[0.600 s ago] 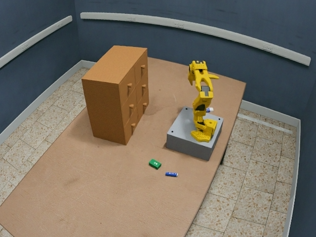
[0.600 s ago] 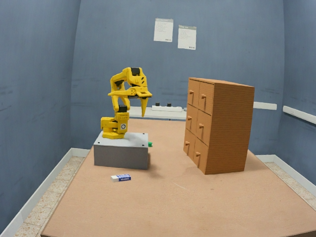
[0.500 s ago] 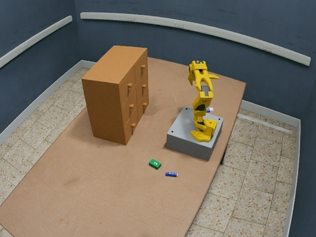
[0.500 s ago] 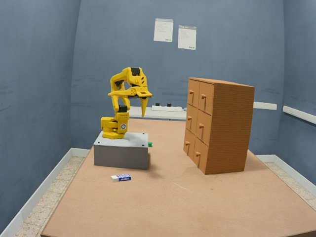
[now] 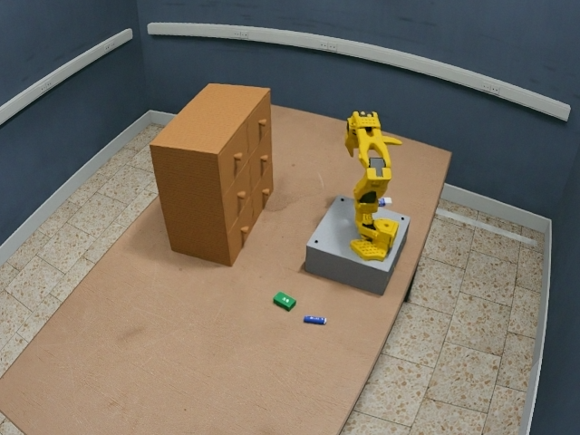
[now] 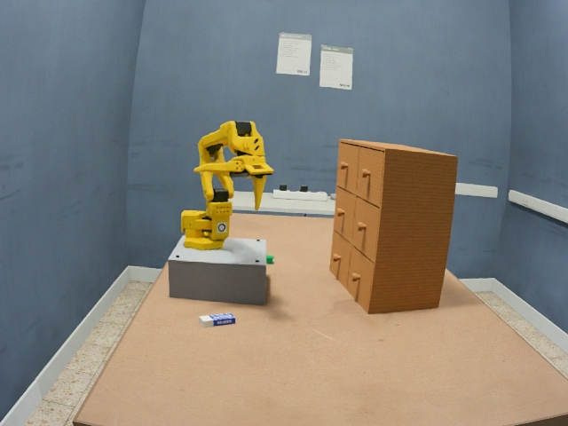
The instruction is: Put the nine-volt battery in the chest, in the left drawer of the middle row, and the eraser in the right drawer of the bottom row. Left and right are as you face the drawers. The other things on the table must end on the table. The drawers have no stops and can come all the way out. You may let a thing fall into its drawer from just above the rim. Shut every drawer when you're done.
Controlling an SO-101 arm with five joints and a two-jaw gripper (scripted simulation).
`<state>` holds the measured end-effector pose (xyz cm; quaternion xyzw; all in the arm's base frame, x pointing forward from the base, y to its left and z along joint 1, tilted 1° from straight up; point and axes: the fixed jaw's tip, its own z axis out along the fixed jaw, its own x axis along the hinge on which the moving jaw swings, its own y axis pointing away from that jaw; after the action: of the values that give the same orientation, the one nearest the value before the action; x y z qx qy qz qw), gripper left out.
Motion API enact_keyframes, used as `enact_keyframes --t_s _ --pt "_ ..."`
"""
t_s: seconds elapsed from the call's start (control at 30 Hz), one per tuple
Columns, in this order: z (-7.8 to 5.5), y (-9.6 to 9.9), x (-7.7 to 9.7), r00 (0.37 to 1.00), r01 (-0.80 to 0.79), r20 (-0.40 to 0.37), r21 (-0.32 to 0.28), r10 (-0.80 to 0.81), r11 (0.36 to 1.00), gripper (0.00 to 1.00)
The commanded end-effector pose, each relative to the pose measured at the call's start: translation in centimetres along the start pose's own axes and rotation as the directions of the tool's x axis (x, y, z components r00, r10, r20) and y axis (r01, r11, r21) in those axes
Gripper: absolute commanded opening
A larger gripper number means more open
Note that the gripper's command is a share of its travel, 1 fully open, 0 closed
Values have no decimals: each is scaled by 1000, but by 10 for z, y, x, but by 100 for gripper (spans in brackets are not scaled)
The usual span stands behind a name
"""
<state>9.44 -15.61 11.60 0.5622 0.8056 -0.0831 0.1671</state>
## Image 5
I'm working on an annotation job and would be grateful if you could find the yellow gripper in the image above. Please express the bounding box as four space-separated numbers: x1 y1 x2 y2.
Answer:
345 132 402 158

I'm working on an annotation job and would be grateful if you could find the brown chest of drawers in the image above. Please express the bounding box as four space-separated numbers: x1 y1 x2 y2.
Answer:
150 83 274 266

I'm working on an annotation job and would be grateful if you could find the green 9v battery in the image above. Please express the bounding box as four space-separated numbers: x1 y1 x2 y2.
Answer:
273 291 296 312

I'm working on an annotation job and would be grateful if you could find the blue cylindrical battery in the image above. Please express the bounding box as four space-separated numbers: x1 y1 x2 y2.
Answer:
304 315 326 324

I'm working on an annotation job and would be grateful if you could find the wooden drawer front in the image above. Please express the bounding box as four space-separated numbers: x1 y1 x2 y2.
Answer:
219 123 248 194
228 197 253 263
252 163 273 222
224 162 251 231
249 129 271 189
247 94 270 154

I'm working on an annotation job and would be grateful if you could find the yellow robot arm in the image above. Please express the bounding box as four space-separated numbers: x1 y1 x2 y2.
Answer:
346 111 397 262

